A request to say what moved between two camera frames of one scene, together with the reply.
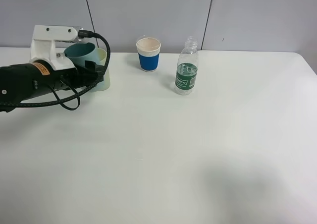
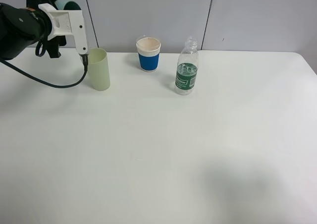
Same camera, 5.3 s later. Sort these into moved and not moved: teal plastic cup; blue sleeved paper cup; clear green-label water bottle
Moved: teal plastic cup
Not moved: blue sleeved paper cup; clear green-label water bottle
